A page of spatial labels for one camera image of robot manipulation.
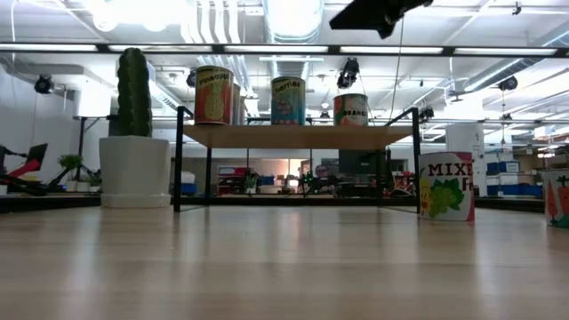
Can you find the orange label tin can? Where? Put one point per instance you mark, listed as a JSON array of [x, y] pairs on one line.
[[351, 111]]

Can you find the cherries label tin can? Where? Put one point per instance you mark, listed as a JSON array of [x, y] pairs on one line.
[[288, 102]]

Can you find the labelled tin can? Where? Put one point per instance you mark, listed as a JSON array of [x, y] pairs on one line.
[[237, 106]]

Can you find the pineapple label tin can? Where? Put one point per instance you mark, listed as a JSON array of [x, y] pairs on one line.
[[213, 95]]

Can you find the mixed fruit label tin can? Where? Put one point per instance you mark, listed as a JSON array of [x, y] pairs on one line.
[[444, 186]]

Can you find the carrot label tin can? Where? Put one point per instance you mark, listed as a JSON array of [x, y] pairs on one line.
[[558, 200]]

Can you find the wooden shelf with black legs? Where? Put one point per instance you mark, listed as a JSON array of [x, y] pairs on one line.
[[293, 137]]

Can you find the black hanging ceiling device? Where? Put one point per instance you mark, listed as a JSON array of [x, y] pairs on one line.
[[349, 73], [43, 84], [427, 113], [507, 83], [191, 79]]

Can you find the black overhead crossbar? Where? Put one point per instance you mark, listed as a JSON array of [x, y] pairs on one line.
[[218, 48]]

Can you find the red tool cart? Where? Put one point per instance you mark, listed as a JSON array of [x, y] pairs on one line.
[[231, 171]]

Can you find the blue storage bins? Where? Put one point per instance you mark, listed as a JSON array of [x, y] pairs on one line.
[[511, 190]]

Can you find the green cactus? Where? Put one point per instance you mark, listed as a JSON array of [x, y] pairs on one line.
[[133, 93]]

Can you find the small green potted plant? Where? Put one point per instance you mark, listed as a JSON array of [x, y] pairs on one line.
[[70, 161], [94, 178]]

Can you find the red and black background robot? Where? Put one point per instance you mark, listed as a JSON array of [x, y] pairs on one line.
[[24, 170]]

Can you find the black aluminium rig frame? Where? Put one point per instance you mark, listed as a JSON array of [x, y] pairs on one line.
[[44, 202]]

